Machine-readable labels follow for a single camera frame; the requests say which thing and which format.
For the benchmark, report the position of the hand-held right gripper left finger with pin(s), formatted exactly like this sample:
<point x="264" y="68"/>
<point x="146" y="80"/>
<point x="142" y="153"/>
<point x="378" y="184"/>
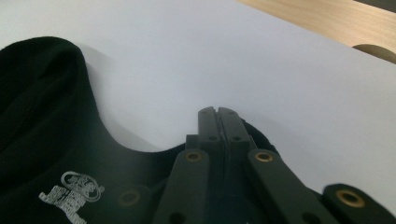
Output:
<point x="210" y="127"/>

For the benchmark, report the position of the white table mat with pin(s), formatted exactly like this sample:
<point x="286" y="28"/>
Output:
<point x="218" y="62"/>

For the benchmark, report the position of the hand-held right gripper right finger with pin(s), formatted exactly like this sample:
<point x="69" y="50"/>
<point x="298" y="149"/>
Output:
<point x="235" y="130"/>

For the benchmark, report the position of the round table grommet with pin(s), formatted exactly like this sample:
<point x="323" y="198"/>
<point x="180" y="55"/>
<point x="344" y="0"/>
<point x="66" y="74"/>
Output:
<point x="379" y="53"/>

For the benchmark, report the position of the wooden table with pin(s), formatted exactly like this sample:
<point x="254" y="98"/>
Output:
<point x="327" y="21"/>

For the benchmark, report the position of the black tank top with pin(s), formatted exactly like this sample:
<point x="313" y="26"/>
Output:
<point x="46" y="124"/>

